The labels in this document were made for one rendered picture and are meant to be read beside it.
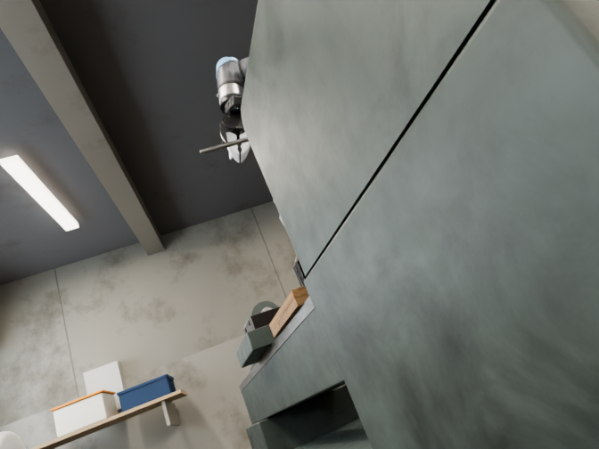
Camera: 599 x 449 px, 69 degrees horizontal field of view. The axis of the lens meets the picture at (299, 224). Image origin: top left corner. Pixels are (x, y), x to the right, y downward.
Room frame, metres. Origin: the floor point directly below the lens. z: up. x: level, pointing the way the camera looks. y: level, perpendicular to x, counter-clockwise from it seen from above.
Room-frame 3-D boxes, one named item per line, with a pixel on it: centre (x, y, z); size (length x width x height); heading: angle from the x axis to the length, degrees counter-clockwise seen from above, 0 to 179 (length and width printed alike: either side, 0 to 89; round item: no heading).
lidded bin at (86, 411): (4.08, 2.52, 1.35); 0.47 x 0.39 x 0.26; 104
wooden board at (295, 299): (1.18, -0.03, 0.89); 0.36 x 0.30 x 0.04; 113
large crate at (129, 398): (4.22, 1.98, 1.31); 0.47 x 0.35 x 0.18; 104
